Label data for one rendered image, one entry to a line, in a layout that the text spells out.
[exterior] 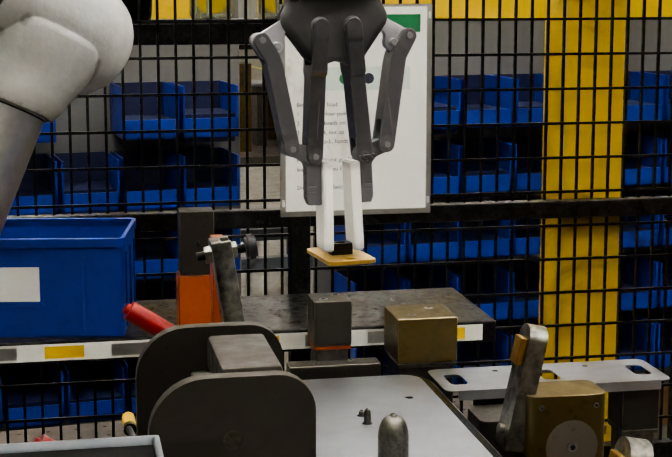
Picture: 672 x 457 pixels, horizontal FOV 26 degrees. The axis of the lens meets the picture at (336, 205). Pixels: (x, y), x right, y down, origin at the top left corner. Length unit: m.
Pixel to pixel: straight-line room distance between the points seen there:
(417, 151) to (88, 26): 0.72
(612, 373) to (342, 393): 0.35
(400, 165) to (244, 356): 1.00
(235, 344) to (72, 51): 0.47
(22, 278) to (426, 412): 0.57
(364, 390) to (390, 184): 0.47
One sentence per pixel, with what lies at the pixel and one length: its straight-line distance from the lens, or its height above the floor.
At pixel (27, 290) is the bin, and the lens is 1.93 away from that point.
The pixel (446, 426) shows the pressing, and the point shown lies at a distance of 1.64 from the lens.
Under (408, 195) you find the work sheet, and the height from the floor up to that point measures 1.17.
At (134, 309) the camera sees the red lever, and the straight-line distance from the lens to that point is 1.57.
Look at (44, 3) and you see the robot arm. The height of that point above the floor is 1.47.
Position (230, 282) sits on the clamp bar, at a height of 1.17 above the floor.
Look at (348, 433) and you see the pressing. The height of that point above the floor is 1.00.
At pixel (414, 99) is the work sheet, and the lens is 2.15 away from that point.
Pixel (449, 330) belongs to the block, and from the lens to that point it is 1.89.
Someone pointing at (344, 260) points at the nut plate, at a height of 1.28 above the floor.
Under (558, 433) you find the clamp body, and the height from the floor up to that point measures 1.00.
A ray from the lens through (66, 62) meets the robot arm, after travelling 1.58.
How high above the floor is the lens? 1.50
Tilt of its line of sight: 9 degrees down
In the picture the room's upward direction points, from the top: straight up
